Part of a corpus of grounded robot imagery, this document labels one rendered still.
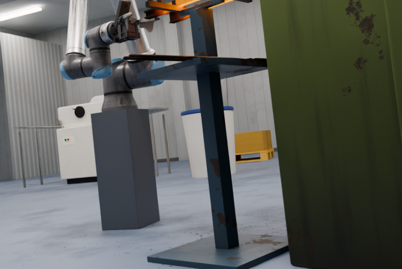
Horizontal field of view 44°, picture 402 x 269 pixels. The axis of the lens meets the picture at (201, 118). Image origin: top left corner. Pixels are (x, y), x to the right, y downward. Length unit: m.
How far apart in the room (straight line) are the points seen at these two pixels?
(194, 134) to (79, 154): 2.18
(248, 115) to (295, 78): 9.52
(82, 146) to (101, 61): 4.89
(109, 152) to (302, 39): 1.40
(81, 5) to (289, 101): 1.23
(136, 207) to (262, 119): 8.52
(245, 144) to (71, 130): 2.60
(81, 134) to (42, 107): 5.58
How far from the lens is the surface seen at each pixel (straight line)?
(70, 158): 7.14
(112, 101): 2.56
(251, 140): 7.62
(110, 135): 2.54
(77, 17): 2.33
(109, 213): 2.58
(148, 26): 2.07
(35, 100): 12.40
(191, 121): 5.40
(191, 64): 1.54
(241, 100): 11.01
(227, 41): 11.24
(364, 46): 1.32
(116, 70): 2.57
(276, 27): 1.50
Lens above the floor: 0.40
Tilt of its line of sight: 3 degrees up
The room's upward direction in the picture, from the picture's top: 6 degrees counter-clockwise
